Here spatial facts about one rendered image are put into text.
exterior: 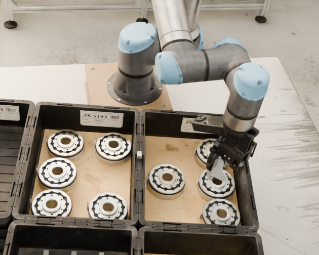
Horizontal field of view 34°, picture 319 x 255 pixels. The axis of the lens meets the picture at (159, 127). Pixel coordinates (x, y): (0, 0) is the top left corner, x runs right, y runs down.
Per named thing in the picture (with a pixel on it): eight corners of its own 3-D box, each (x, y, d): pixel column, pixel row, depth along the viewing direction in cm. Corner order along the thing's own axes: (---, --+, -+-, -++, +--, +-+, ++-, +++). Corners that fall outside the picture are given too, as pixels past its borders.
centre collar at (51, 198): (44, 196, 135) (44, 194, 134) (63, 199, 135) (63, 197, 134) (39, 211, 131) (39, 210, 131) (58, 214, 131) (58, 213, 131)
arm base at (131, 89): (108, 75, 180) (108, 52, 173) (150, 70, 183) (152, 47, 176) (117, 104, 170) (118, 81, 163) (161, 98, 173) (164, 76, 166)
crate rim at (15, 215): (36, 106, 150) (36, 100, 148) (139, 113, 153) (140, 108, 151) (11, 224, 123) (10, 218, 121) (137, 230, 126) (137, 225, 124)
